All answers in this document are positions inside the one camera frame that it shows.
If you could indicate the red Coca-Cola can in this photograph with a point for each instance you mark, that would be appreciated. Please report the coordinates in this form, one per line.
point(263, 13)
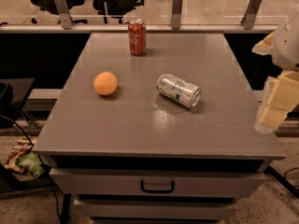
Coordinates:
point(137, 37)

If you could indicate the left metal railing bracket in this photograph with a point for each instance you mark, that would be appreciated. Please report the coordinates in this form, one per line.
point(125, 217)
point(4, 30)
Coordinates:
point(64, 15)

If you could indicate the grey drawer cabinet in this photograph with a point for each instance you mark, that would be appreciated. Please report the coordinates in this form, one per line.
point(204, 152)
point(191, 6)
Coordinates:
point(101, 147)

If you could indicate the green snack bag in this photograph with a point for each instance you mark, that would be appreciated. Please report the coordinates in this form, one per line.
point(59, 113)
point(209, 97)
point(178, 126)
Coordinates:
point(32, 163)

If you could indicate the right metal railing bracket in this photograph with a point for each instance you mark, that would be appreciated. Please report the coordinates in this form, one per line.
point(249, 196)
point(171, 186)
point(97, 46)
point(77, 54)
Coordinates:
point(249, 18)

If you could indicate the orange fruit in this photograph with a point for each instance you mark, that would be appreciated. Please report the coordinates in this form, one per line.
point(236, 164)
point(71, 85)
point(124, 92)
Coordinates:
point(105, 83)

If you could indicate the brown snack bag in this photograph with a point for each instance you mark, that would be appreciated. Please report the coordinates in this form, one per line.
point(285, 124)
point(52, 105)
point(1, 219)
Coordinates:
point(23, 147)

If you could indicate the black drawer handle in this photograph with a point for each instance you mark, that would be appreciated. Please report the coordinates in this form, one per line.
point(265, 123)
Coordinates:
point(157, 188)

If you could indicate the metal railing bracket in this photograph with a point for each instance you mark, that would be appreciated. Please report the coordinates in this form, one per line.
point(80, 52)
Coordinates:
point(64, 15)
point(176, 14)
point(249, 18)

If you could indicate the middle metal railing bracket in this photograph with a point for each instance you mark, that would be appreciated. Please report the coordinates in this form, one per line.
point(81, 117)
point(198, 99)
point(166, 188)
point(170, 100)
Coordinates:
point(176, 14)

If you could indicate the silver green 7up can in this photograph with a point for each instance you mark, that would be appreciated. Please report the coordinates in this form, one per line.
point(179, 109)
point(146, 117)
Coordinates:
point(179, 90)

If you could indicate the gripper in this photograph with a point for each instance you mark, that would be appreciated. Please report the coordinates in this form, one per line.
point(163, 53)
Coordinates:
point(288, 50)

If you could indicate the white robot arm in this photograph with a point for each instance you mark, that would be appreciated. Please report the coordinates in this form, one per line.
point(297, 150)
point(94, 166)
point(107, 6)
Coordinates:
point(283, 44)

